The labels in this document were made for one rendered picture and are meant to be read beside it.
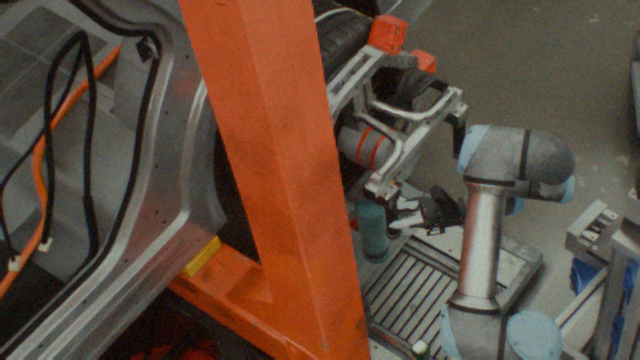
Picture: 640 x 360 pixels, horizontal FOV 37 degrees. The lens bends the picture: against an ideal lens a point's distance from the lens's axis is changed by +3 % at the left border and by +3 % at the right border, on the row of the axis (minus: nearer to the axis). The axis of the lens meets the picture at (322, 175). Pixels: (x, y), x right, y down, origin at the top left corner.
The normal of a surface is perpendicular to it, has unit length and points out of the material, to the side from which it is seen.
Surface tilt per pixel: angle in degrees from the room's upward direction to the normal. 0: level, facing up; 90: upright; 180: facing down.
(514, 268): 0
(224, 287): 0
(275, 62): 90
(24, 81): 6
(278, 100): 90
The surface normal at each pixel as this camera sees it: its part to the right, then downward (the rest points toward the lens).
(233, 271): -0.11, -0.61
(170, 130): 0.79, 0.43
